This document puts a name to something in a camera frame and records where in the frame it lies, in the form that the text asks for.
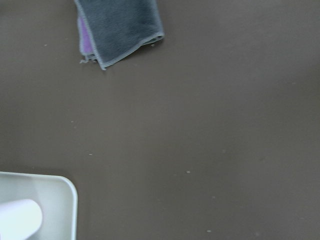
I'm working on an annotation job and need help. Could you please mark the cream rabbit tray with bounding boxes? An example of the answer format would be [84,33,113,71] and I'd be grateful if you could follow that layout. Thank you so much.
[0,171,78,240]

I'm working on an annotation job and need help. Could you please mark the grey folded cloth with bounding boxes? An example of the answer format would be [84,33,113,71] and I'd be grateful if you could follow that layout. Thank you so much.
[74,0,165,70]

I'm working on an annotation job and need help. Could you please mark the pink plastic cup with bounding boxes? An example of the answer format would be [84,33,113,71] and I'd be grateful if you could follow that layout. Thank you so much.
[0,199,43,240]

